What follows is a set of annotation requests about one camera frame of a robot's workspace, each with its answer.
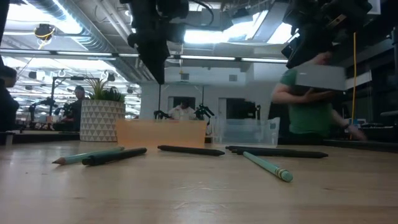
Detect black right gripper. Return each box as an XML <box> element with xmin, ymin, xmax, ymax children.
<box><xmin>281</xmin><ymin>0</ymin><xmax>373</xmax><ymax>69</ymax></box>

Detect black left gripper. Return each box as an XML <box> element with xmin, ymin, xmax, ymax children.
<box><xmin>119</xmin><ymin>0</ymin><xmax>190</xmax><ymax>85</ymax></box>

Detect mint green pencil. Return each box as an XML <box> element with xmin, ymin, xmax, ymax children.
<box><xmin>52</xmin><ymin>146</ymin><xmax>125</xmax><ymax>166</ymax></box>
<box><xmin>242</xmin><ymin>151</ymin><xmax>294</xmax><ymax>183</ymax></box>

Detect grey box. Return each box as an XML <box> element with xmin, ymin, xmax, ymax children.
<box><xmin>294</xmin><ymin>63</ymin><xmax>347</xmax><ymax>91</ymax></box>

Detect green succulent plant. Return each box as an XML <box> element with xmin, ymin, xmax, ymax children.
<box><xmin>83</xmin><ymin>77</ymin><xmax>126</xmax><ymax>103</ymax></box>

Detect long ceiling light strip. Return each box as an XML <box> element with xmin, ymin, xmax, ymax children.
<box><xmin>0</xmin><ymin>49</ymin><xmax>289</xmax><ymax>63</ymax></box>

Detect orange translucent plastic bin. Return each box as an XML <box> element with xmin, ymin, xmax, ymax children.
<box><xmin>115</xmin><ymin>119</ymin><xmax>208</xmax><ymax>149</ymax></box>

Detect black upright panels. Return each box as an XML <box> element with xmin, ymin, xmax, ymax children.
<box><xmin>269</xmin><ymin>103</ymin><xmax>290</xmax><ymax>138</ymax></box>

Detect white triangle-patterned plant pot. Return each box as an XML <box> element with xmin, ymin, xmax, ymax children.
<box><xmin>80</xmin><ymin>98</ymin><xmax>127</xmax><ymax>143</ymax></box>

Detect black monitor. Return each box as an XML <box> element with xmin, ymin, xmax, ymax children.
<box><xmin>226</xmin><ymin>98</ymin><xmax>261</xmax><ymax>121</ymax></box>

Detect dark shelving unit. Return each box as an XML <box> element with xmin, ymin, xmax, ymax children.
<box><xmin>323</xmin><ymin>30</ymin><xmax>398</xmax><ymax>147</ymax></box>

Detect clear plastic bin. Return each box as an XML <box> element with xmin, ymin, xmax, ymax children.
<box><xmin>211</xmin><ymin>116</ymin><xmax>280</xmax><ymax>147</ymax></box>

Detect wooden table with dark edge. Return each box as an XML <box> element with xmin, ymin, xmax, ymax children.
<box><xmin>0</xmin><ymin>129</ymin><xmax>81</xmax><ymax>146</ymax></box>

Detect black gantry frame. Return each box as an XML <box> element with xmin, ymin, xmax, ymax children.
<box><xmin>50</xmin><ymin>75</ymin><xmax>100</xmax><ymax>121</ymax></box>
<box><xmin>158</xmin><ymin>83</ymin><xmax>205</xmax><ymax>121</ymax></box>

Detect thick yellow hanging cable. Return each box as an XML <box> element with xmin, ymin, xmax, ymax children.
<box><xmin>349</xmin><ymin>30</ymin><xmax>358</xmax><ymax>141</ymax></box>

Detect black yellow ceiling cable reel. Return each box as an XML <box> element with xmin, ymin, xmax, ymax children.
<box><xmin>33</xmin><ymin>23</ymin><xmax>57</xmax><ymax>50</ymax></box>

